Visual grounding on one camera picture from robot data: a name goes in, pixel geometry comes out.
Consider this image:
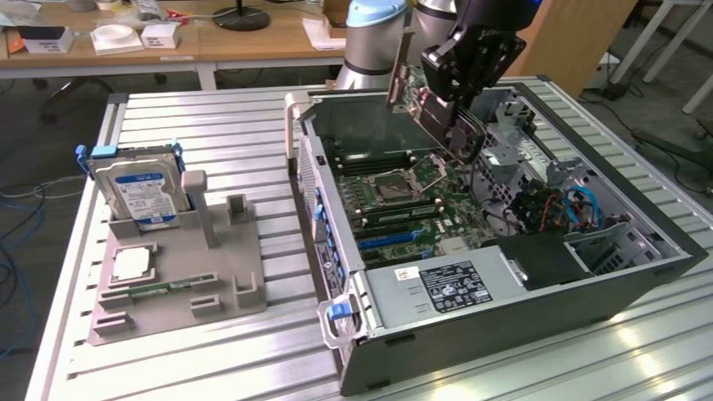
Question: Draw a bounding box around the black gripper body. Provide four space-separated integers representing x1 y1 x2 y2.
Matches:
453 0 545 99

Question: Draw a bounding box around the Nvidia graphics card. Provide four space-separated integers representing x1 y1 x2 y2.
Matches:
385 28 485 166

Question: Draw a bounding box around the wooden cabinet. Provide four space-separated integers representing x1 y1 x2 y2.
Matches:
500 0 640 98

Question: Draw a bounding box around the white paper stack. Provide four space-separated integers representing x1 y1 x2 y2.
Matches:
302 16 349 51

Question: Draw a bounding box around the metal socket cover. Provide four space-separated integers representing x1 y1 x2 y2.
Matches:
409 152 450 189

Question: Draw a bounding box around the brown cardboard box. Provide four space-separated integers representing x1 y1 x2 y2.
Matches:
322 0 353 28

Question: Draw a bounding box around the silver disk bay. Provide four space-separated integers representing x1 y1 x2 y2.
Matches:
562 221 668 277
472 120 558 204

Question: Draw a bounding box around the CPU socket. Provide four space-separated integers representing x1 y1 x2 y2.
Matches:
370 170 417 206

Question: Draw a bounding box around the black installed RAM stick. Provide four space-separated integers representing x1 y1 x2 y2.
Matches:
360 201 441 229

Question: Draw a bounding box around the black floor stand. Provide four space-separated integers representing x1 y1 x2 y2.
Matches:
630 120 713 165

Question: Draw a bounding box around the black lamp base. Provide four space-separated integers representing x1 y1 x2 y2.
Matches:
213 0 272 32

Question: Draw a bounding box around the blue expansion slot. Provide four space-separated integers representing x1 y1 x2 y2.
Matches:
353 231 428 253

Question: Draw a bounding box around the small white box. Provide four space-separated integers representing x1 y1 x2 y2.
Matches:
139 23 183 49

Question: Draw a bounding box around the grey power supply unit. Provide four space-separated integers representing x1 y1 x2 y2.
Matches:
356 244 528 331

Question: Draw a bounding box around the white round holder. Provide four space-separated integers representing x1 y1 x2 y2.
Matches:
91 23 145 57

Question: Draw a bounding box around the hard disk with blue carrier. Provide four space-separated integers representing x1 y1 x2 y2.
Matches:
75 141 188 231

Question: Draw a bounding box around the open black PC case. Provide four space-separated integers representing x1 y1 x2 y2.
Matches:
282 74 709 398

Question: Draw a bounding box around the grey parts rack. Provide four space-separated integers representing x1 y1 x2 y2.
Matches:
87 169 268 348

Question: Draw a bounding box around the white box with dark lid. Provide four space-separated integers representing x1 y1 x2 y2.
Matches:
16 25 75 54

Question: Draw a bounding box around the silver CPU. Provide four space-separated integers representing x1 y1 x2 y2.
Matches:
109 246 155 282

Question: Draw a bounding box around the green RAM stick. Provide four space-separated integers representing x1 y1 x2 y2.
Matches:
127 277 196 300

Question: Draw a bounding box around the white table frame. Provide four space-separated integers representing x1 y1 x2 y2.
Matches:
608 0 713 114

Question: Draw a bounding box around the wooden desk with white frame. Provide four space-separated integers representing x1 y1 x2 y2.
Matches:
0 0 357 91

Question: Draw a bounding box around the red wire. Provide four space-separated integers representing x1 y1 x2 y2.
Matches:
542 195 565 227

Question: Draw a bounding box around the blue wire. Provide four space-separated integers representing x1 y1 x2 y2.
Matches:
561 187 608 230

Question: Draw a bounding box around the grey floor cable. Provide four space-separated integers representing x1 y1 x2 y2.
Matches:
0 174 92 200

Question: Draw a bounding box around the blue floor cable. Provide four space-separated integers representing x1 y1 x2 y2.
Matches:
0 195 47 361

